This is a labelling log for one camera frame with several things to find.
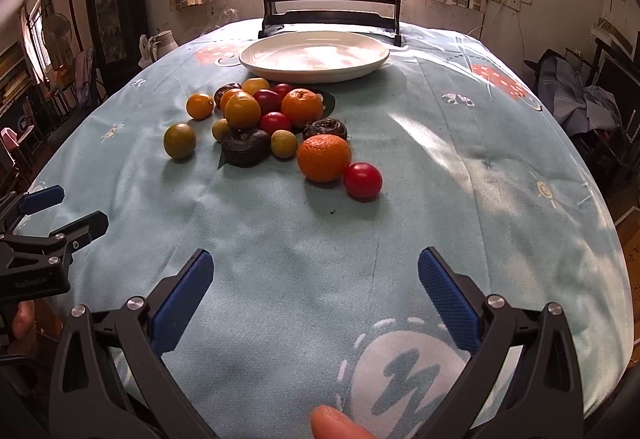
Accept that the small orange tomato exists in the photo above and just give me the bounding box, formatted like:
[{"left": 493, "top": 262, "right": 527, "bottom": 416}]
[{"left": 186, "top": 92, "right": 215, "bottom": 121}]

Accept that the yellow orange round fruit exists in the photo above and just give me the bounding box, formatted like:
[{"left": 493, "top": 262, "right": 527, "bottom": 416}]
[{"left": 224, "top": 92, "right": 262, "bottom": 129}]

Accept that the red cherry tomato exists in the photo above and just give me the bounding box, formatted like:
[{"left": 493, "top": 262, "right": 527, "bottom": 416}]
[{"left": 343, "top": 162, "right": 383, "bottom": 200}]

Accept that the large orange mandarin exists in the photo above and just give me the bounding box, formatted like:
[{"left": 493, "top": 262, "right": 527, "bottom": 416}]
[{"left": 296, "top": 135, "right": 352, "bottom": 184}]

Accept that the left hand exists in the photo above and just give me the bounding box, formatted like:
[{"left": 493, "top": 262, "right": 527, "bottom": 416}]
[{"left": 12, "top": 300, "right": 35, "bottom": 341}]

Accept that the right hand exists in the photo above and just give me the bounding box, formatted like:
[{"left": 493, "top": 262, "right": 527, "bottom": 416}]
[{"left": 310, "top": 405, "right": 375, "bottom": 439}]

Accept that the standing fan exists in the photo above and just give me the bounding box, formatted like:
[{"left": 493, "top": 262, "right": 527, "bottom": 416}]
[{"left": 41, "top": 14, "right": 73, "bottom": 70}]

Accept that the white ceramic jug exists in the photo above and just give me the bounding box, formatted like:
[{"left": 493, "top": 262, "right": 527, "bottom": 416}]
[{"left": 139, "top": 30, "right": 178, "bottom": 69}]

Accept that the small yellow green tomato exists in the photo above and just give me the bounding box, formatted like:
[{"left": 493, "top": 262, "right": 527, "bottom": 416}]
[{"left": 271, "top": 129, "right": 298, "bottom": 160}]

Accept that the light blue printed tablecloth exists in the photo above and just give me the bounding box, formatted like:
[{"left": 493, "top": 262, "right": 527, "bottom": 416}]
[{"left": 18, "top": 20, "right": 634, "bottom": 438}]

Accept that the dark red tomato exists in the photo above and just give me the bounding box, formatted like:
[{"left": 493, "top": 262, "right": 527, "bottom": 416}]
[{"left": 253, "top": 89, "right": 282, "bottom": 115}]

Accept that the white ceramic plate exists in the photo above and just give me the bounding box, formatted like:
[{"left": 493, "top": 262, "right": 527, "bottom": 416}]
[{"left": 239, "top": 31, "right": 390, "bottom": 84}]

